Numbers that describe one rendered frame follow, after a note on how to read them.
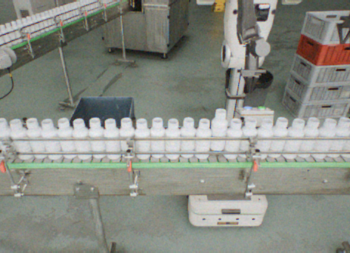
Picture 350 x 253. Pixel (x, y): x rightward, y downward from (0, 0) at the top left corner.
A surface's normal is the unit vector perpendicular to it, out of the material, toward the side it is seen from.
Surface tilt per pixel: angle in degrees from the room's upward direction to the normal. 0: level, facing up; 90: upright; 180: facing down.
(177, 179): 90
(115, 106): 90
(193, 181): 90
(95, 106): 90
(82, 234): 0
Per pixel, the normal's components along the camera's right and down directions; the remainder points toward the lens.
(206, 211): 0.00, 0.55
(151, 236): 0.00, -0.83
